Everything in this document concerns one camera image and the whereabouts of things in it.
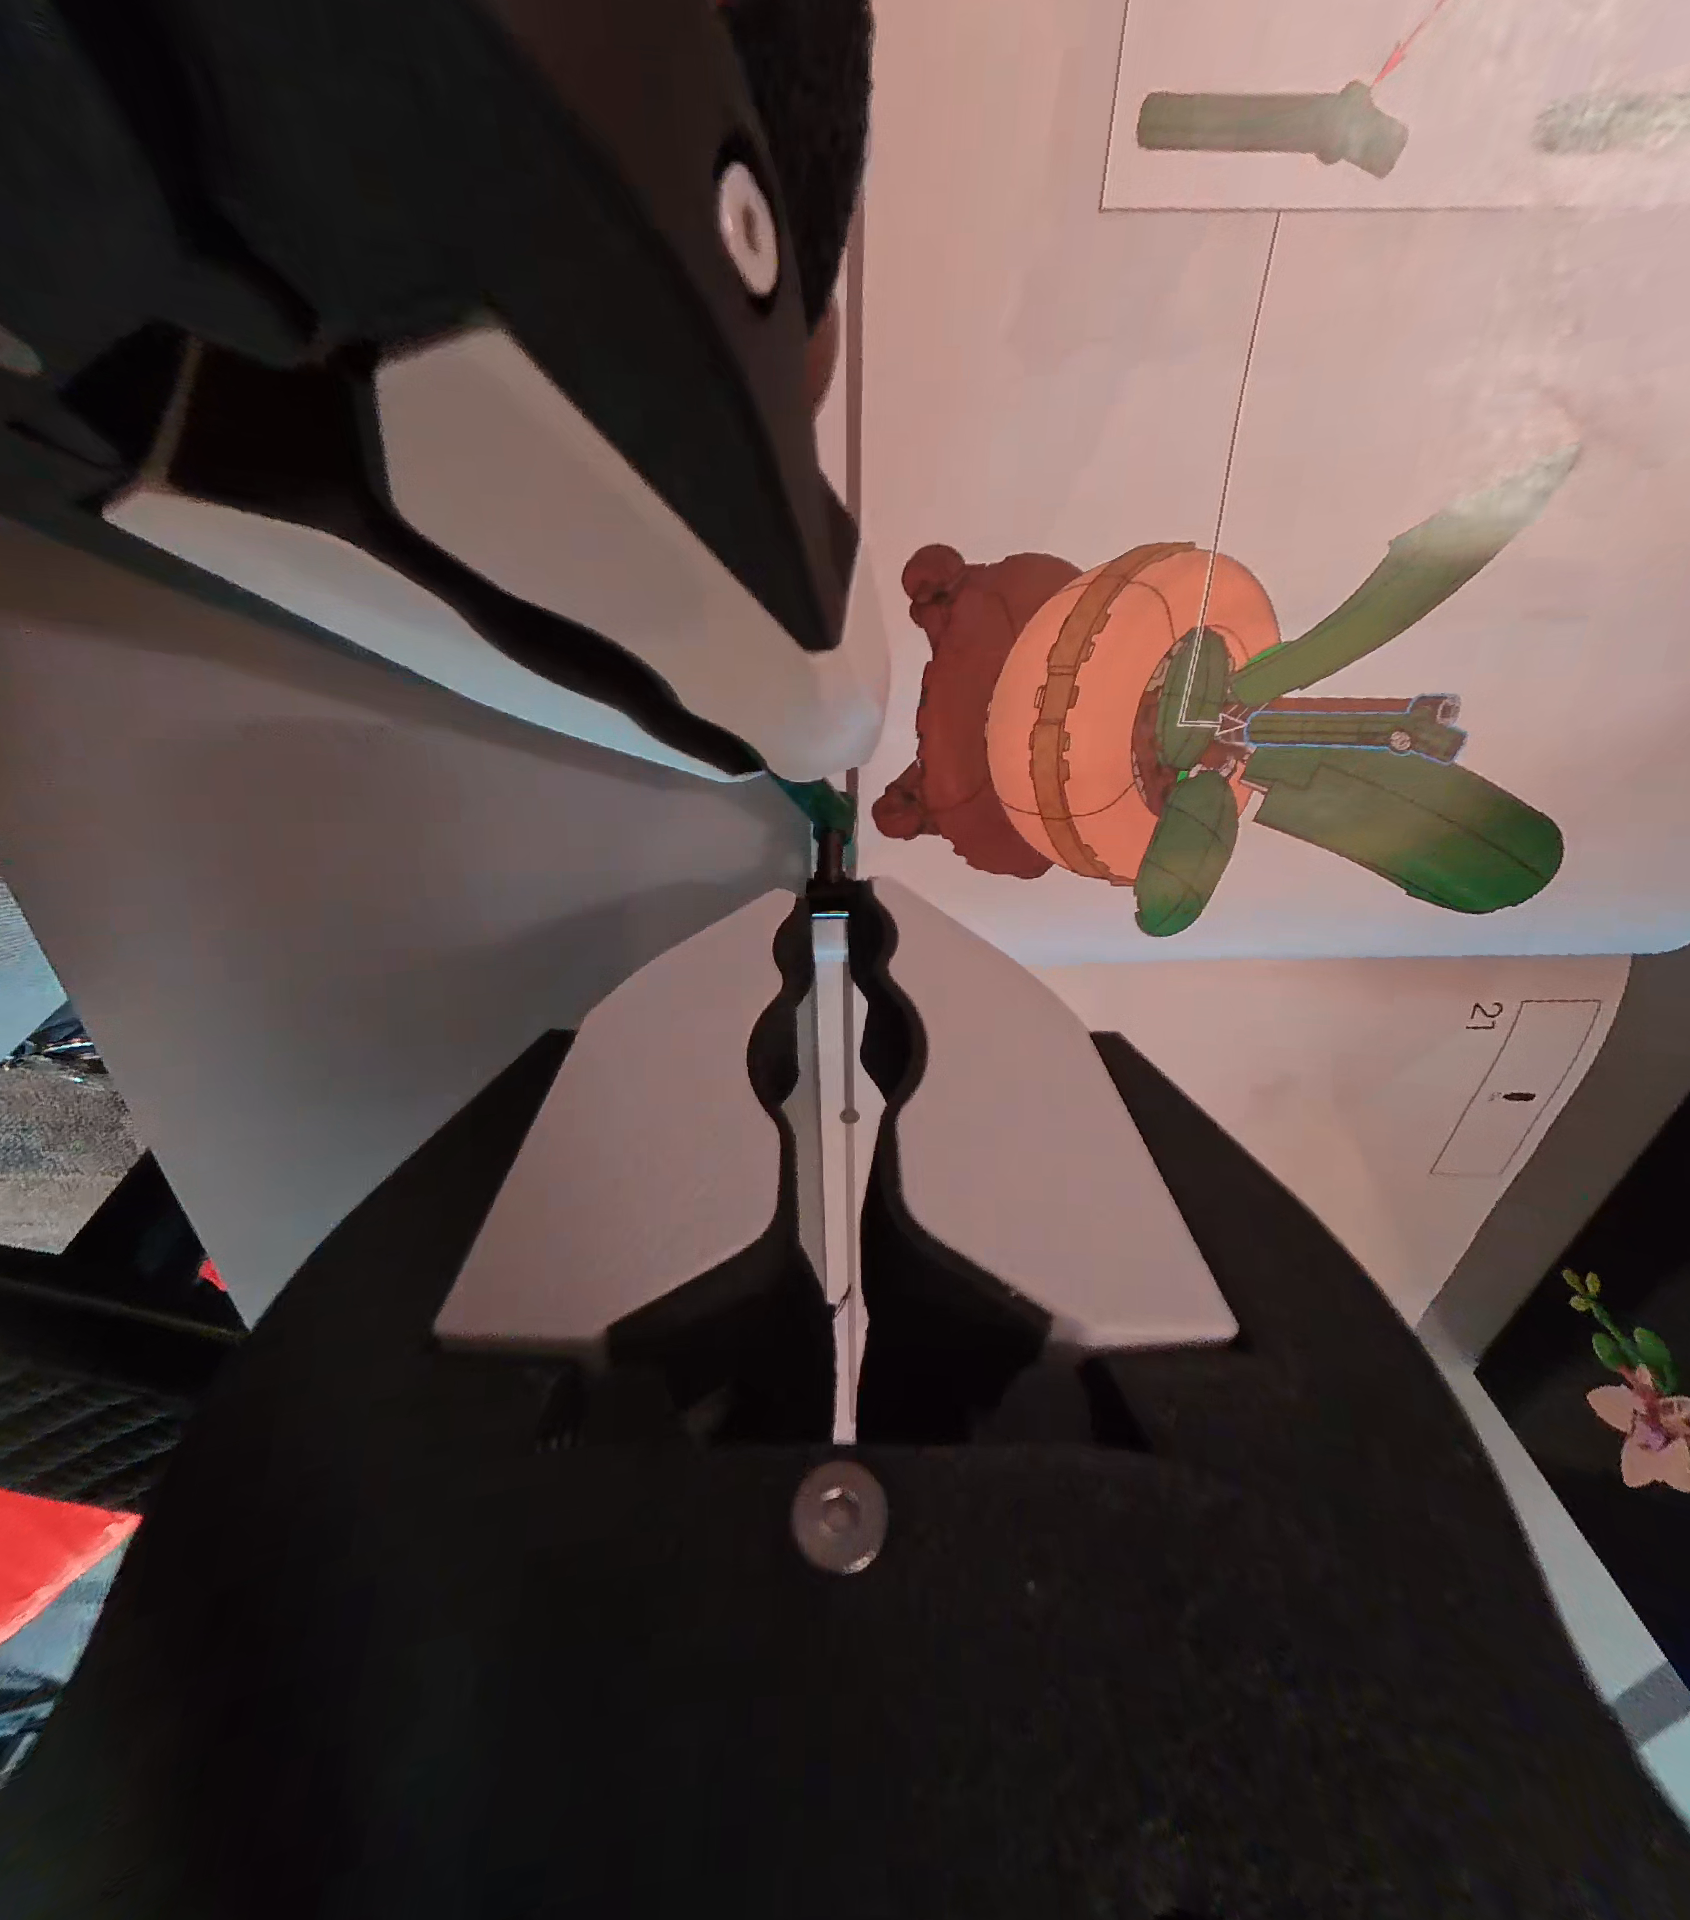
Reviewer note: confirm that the building instruction booklet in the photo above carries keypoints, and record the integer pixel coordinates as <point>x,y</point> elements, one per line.
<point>1385,376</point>

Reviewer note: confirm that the green toy stem piece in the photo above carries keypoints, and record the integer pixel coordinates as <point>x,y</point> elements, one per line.
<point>823,805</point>

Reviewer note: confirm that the black orchid print box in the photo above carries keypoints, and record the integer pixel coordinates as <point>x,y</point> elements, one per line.
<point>1685,1246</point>

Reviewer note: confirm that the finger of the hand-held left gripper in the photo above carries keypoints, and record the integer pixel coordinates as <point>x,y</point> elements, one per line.
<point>560,494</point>
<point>260,902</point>

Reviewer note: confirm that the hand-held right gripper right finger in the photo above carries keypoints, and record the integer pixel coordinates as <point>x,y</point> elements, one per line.
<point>1055,1170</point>

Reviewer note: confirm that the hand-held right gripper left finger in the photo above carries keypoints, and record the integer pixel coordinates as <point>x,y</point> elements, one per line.
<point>621,1185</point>

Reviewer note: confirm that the black mesh office chair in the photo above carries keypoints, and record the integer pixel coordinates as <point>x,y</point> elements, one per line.
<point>21,1396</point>

